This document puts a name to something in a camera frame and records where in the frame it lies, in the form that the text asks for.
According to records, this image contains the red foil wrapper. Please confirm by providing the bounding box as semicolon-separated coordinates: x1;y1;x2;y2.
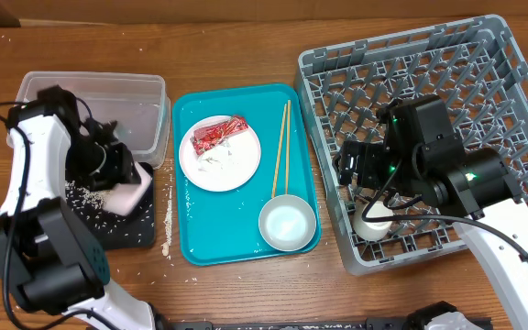
191;115;248;156

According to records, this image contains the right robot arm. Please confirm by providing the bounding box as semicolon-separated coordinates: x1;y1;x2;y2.
334;94;528;329

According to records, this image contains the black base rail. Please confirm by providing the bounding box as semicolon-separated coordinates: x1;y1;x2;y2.
169;301;494;330

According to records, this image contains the grey dishwasher rack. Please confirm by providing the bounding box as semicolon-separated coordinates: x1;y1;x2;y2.
295;15;528;275

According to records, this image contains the teal serving tray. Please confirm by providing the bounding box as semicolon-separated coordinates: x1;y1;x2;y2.
172;83;317;266

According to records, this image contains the white round plate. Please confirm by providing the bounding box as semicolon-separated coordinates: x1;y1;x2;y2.
178;115;261;193

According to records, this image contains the clear plastic storage bin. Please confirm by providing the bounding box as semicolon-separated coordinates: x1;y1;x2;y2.
16;71;171;169

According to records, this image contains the grey round bowl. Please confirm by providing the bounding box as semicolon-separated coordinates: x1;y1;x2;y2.
258;194;317;252

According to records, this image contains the black plastic tray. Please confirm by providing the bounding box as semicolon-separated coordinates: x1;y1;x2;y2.
65;163;156;250

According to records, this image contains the right wooden chopstick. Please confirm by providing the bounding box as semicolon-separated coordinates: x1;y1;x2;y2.
285;99;292;194

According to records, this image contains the wooden chopstick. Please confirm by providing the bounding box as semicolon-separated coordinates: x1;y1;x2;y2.
285;99;292;194
271;103;288;198

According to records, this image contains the left wooden chopstick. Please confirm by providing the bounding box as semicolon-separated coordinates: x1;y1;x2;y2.
271;103;288;198

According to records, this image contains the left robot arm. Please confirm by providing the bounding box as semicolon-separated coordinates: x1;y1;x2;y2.
0;85;168;329

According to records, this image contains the white paper cup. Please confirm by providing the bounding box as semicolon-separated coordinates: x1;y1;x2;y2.
351;201;393;241

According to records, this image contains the pink bowl with rice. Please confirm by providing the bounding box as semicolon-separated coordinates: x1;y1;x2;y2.
103;162;152;216

